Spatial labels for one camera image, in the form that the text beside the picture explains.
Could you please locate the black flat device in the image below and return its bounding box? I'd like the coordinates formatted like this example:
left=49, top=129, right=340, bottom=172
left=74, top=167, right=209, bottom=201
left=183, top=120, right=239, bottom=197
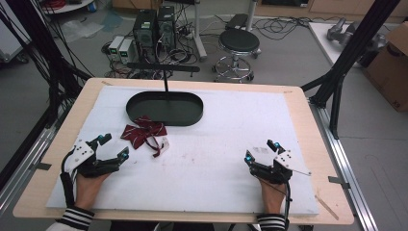
left=225, top=13, right=250, bottom=31

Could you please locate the black metal bracket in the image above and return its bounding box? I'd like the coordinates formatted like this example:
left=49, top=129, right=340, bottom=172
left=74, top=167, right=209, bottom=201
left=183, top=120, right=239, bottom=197
left=327, top=175, right=351, bottom=191
left=29, top=161, right=53, bottom=171

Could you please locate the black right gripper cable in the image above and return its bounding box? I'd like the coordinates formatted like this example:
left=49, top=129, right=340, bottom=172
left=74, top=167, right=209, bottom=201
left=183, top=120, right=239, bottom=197
left=256, top=175, right=293, bottom=231

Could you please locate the white foam mat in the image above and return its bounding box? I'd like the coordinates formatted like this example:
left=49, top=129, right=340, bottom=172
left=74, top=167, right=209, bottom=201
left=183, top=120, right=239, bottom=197
left=45, top=84, right=320, bottom=217

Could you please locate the thin wooden stick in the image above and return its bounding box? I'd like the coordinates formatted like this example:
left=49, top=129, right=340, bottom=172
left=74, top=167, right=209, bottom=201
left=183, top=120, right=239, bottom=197
left=315, top=193, right=340, bottom=221

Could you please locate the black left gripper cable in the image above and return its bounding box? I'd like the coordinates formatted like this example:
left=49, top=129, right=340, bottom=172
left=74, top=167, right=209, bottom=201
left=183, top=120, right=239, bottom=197
left=59, top=149, right=78, bottom=209

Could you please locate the white table leg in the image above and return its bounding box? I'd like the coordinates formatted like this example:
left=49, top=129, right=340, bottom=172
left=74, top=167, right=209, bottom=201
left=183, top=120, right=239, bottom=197
left=191, top=0, right=209, bottom=63

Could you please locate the black round stool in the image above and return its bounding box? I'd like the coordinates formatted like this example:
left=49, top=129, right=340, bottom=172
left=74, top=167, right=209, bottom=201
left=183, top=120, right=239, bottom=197
left=211, top=28, right=263, bottom=84

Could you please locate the person's left hand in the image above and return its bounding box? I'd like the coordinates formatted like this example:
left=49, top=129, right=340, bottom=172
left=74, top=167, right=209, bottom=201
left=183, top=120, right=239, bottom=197
left=74, top=171, right=112, bottom=212

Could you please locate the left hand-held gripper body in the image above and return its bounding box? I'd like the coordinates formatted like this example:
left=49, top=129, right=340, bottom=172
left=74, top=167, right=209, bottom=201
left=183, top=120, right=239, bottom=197
left=64, top=138, right=122, bottom=178

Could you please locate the cardboard box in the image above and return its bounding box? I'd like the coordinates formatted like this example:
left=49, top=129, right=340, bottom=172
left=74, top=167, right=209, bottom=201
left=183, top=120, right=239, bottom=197
left=361, top=21, right=408, bottom=114

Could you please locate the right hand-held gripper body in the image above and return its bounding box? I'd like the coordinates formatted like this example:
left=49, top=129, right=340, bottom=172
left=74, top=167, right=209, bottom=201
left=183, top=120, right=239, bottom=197
left=249, top=145, right=313, bottom=185

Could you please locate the white power supply unit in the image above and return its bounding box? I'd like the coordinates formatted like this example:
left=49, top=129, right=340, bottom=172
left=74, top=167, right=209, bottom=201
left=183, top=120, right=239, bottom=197
left=108, top=35, right=126, bottom=62
left=117, top=38, right=137, bottom=65

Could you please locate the white board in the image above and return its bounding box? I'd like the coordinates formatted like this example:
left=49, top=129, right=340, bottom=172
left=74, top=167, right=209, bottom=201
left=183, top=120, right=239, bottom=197
left=308, top=20, right=391, bottom=69

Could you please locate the aluminium rail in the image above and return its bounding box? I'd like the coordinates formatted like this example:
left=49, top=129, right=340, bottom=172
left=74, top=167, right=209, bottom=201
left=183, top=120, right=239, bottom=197
left=308, top=98, right=380, bottom=231
left=0, top=124, right=66, bottom=213

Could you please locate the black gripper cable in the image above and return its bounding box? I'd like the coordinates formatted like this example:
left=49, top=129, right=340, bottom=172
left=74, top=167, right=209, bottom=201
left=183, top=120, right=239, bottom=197
left=59, top=149, right=78, bottom=209
left=256, top=175, right=293, bottom=231

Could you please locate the person's right hand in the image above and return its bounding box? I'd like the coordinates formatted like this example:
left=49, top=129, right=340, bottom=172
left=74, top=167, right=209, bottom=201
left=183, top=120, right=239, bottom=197
left=259, top=179, right=287, bottom=216

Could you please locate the red striped bow tie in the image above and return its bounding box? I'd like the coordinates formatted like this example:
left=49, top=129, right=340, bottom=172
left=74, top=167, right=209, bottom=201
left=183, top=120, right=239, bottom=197
left=119, top=115, right=170, bottom=159

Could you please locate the wooden table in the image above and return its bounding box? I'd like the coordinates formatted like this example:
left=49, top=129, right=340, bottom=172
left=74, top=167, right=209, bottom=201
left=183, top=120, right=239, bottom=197
left=12, top=77, right=355, bottom=226

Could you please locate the black computer tower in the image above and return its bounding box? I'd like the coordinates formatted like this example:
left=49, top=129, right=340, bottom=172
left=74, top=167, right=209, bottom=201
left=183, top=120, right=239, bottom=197
left=132, top=8, right=159, bottom=52
left=156, top=5, right=177, bottom=51

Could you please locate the black oval tray stand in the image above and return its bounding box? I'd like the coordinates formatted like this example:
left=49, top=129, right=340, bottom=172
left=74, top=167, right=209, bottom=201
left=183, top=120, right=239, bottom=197
left=125, top=62, right=205, bottom=127

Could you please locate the black metal frame post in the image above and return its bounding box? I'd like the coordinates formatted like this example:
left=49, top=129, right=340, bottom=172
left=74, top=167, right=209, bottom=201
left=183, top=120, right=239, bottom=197
left=300, top=0, right=402, bottom=141
left=0, top=0, right=94, bottom=130

